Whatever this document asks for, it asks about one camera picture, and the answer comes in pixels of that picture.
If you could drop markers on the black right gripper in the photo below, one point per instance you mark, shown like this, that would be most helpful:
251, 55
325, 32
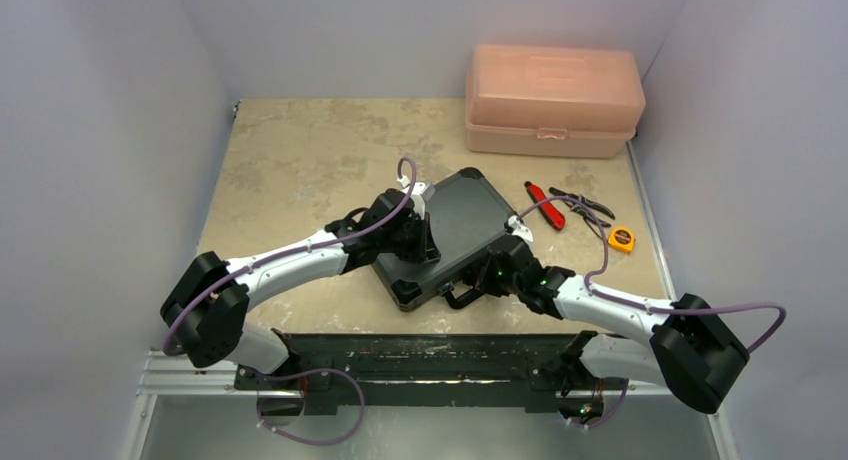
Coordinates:
484, 271

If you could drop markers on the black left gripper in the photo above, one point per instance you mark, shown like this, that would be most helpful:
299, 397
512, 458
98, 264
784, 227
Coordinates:
424, 251

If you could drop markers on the black poker set case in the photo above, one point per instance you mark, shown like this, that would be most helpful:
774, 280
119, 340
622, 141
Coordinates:
467, 214

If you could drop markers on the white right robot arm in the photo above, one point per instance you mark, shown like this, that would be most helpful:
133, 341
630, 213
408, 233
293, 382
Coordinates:
680, 345

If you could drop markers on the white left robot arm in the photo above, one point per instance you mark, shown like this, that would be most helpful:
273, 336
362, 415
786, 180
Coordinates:
207, 309

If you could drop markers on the yellow tape measure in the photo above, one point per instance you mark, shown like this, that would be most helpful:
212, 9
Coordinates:
621, 239

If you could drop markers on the translucent pink storage box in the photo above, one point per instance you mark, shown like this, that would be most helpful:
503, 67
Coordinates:
552, 102

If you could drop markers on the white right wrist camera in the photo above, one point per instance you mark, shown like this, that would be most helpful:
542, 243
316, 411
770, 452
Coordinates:
516, 227

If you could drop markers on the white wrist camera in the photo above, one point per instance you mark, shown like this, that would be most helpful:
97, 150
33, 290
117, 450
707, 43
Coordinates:
420, 193
516, 227

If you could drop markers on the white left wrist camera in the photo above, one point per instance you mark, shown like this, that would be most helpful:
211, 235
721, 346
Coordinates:
420, 193

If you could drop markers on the red handled cutter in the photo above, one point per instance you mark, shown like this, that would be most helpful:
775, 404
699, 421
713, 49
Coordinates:
551, 214

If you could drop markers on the black handled pliers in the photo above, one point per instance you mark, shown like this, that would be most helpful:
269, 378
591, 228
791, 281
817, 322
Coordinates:
581, 204

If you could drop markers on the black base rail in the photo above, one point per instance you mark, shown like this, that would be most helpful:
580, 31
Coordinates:
534, 372

